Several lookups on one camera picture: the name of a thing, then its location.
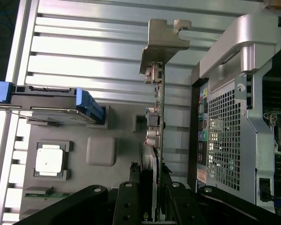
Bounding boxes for green RAM stick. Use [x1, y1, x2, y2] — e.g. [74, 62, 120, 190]
[24, 186, 71, 199]

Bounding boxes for grey parts rack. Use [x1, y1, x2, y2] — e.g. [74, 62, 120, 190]
[13, 103, 192, 225]

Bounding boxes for open black PC case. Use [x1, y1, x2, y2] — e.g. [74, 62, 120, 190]
[187, 13, 281, 225]

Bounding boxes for silver CPU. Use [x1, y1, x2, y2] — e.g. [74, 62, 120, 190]
[36, 148, 64, 174]

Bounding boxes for hard disk with blue caddy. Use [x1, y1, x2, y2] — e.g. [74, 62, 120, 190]
[0, 80, 107, 125]

